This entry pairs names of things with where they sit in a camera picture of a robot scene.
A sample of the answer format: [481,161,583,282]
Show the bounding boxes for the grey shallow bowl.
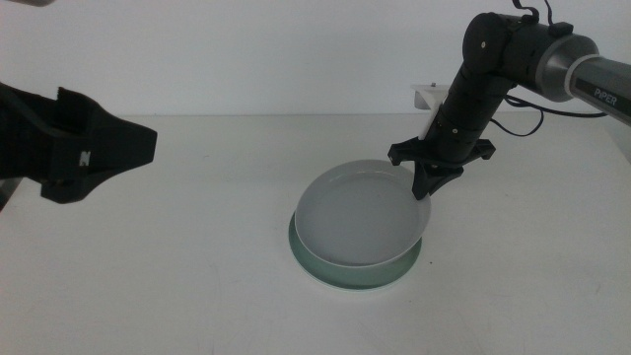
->
[294,158,433,269]

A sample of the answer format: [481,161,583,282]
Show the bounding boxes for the pale green shallow bowl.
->
[288,211,424,291]

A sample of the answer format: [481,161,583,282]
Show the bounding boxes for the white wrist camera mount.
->
[410,83,452,141]

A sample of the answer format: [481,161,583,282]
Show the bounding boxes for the thin black cable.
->
[489,94,609,139]
[511,0,557,26]

